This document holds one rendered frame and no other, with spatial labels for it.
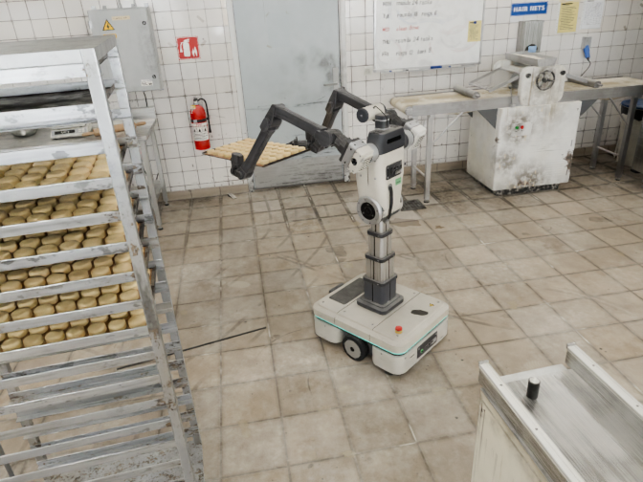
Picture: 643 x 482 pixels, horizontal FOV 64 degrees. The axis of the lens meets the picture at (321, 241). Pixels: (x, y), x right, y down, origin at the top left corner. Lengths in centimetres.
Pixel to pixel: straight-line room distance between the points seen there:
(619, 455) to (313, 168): 455
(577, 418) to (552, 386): 12
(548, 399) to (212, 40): 441
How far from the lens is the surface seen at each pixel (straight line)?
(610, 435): 160
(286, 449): 258
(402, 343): 275
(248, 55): 531
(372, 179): 257
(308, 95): 541
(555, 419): 159
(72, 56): 131
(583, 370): 173
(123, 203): 138
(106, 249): 147
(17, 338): 173
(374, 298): 294
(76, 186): 141
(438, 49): 567
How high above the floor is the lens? 191
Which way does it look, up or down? 26 degrees down
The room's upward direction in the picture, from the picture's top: 3 degrees counter-clockwise
